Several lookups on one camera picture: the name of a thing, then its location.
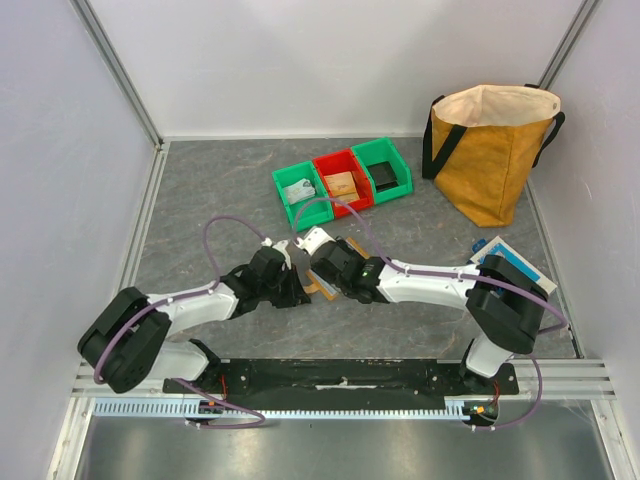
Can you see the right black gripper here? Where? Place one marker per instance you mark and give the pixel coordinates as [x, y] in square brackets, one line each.
[323, 265]

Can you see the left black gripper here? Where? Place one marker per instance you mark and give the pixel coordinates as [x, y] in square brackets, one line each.
[295, 294]

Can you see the orange leather card holder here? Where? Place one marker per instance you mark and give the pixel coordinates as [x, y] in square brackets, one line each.
[343, 267]

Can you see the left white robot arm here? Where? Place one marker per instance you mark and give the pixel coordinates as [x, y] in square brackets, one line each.
[127, 342]

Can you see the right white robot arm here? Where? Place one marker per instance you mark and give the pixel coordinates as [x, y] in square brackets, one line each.
[504, 302]

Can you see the brown cards in red bin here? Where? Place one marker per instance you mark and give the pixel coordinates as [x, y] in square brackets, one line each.
[343, 187]

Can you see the left green plastic bin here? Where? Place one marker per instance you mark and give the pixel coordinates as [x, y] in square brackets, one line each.
[313, 215]

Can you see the black wallet in bin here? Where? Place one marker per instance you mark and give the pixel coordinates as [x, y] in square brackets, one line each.
[384, 177]

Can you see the red plastic bin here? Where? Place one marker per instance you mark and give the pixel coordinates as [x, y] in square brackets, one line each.
[341, 161]

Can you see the blue razor package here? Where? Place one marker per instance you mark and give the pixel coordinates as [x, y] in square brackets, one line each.
[499, 247]

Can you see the mustard tote bag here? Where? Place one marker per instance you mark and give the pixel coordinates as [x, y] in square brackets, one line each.
[480, 145]

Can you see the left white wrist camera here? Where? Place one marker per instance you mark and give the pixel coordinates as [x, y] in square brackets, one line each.
[280, 246]

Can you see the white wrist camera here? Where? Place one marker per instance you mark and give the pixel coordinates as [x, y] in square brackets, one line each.
[313, 240]
[280, 246]

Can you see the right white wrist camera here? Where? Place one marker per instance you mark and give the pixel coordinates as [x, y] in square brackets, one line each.
[313, 240]

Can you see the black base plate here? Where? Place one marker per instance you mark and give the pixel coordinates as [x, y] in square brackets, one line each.
[347, 384]

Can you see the slotted cable duct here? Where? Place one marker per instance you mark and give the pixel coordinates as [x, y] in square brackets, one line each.
[195, 409]

